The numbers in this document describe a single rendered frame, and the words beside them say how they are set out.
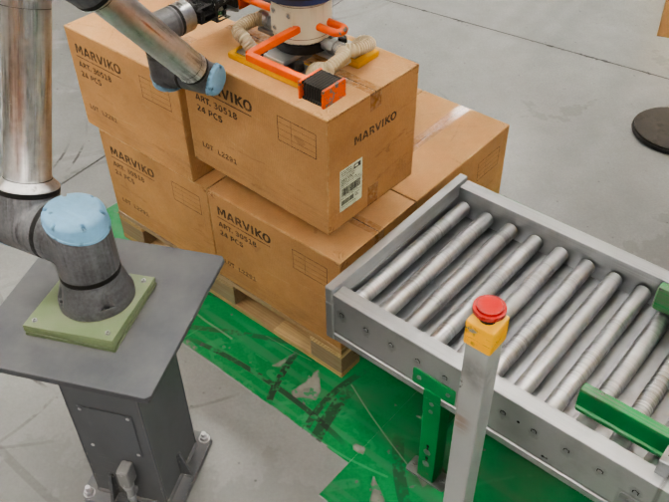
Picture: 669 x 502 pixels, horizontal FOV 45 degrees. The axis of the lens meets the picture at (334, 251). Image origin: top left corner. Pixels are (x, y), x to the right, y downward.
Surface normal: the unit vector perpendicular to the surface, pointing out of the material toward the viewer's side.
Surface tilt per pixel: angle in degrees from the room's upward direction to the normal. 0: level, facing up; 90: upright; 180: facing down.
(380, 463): 0
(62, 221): 4
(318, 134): 90
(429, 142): 0
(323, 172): 90
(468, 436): 90
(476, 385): 90
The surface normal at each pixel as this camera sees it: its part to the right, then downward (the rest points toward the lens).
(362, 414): -0.01, -0.74
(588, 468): -0.65, 0.52
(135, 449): -0.25, 0.65
